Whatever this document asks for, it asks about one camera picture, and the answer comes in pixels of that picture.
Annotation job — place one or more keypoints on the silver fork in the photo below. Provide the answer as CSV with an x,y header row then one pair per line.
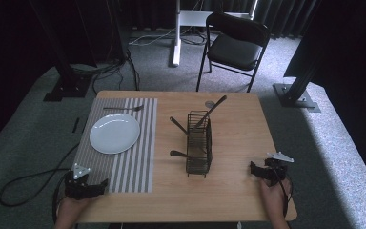
x,y
124,108

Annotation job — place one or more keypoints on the round grey table grommet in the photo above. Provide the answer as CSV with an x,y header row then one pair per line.
x,y
209,104

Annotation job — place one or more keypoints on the black folding chair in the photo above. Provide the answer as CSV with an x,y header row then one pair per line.
x,y
235,51

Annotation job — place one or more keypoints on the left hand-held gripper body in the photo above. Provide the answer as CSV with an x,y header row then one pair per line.
x,y
76,187

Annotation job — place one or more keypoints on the small dark floor strip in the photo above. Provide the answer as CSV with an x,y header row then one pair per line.
x,y
76,125

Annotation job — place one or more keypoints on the black metal stand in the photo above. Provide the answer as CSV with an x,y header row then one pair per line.
x,y
298,92
65,79

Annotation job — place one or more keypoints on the grey striped placemat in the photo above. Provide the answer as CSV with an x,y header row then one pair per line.
x,y
130,171

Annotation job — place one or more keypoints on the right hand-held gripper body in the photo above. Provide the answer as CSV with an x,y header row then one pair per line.
x,y
278,168

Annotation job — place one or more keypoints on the white round plate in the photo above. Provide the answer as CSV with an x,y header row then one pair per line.
x,y
114,133

